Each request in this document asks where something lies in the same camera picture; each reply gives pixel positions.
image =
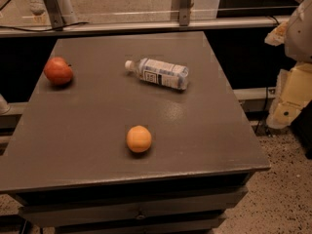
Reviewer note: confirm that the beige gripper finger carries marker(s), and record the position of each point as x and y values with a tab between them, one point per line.
293	93

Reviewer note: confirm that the grey metal bracket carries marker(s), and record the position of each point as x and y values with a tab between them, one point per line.
53	10
184	12

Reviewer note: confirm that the grey metal bracket centre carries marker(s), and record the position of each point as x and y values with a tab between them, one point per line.
184	12

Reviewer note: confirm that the grey table drawer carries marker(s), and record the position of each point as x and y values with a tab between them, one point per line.
143	207

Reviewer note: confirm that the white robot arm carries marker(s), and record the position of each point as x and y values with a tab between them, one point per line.
295	34

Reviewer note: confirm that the orange fruit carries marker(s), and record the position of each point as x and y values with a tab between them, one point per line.
138	139

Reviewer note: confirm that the white pipe far left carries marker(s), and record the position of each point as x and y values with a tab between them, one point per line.
4	106

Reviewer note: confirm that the blue plastic water bottle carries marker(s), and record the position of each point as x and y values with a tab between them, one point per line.
159	72

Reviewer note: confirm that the red apple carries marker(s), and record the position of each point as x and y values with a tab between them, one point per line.
58	71

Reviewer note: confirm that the grey metal bracket left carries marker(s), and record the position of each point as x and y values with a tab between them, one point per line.
53	10

